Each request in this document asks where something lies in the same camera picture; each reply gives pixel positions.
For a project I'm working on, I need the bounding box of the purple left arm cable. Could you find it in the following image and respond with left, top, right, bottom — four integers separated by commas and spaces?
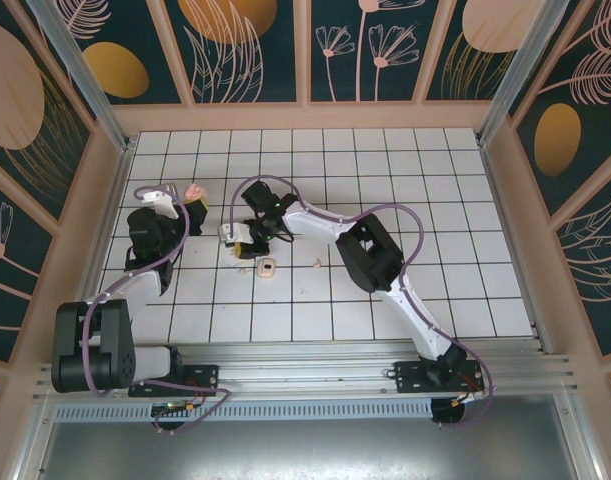
79, 183, 231, 437

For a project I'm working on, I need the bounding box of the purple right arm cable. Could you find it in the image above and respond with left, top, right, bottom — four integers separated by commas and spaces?
227, 174, 496, 430

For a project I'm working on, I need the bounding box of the grey metal sheet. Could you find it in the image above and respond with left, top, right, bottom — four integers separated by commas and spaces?
14, 394, 602, 480

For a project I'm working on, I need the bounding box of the aluminium frame post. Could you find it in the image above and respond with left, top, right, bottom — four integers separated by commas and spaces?
476, 0, 574, 147
24, 0, 137, 154

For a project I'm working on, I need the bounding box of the slotted grey cable duct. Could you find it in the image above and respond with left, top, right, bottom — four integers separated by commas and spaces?
54, 397, 435, 422

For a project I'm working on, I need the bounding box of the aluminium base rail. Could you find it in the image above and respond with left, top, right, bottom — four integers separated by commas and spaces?
32, 340, 581, 402

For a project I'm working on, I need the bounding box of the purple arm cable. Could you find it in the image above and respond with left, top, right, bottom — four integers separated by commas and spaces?
227, 174, 496, 430
79, 183, 231, 437

